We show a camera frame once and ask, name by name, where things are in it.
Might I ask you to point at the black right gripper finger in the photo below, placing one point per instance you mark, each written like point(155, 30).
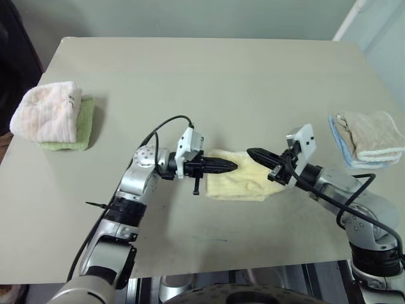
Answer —
point(261, 153)
point(265, 164)

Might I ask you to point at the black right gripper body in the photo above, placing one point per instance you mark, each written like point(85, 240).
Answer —
point(284, 169)

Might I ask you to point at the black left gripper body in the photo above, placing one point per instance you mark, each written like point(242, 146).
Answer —
point(194, 167)

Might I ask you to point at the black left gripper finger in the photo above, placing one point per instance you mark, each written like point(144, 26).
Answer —
point(221, 169)
point(221, 161)

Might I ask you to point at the pale yellow towel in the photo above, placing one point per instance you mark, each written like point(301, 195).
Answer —
point(240, 187)

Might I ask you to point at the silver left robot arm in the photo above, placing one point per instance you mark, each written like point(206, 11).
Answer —
point(139, 177)

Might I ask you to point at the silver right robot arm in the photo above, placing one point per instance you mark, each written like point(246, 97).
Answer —
point(335, 183)

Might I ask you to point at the light blue folded towel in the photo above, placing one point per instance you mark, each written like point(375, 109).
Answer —
point(340, 142)

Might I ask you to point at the beige folded towel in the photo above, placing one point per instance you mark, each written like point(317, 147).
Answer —
point(370, 133)

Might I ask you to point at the green folded towel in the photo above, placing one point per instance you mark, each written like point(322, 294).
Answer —
point(85, 126)

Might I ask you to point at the pink folded towel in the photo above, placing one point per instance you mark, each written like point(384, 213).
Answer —
point(44, 114)

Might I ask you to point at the dark brown chair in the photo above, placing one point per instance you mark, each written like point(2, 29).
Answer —
point(12, 63)

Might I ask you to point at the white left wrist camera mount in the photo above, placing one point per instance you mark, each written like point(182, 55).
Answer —
point(190, 142)

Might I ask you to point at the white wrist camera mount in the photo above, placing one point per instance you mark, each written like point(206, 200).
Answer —
point(305, 139)
point(190, 142)

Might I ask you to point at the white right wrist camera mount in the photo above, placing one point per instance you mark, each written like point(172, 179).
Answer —
point(305, 139)

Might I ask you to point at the silver metal frame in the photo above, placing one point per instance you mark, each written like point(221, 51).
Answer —
point(284, 275)

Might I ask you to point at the white wall pipe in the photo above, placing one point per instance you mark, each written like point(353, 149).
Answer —
point(348, 19)

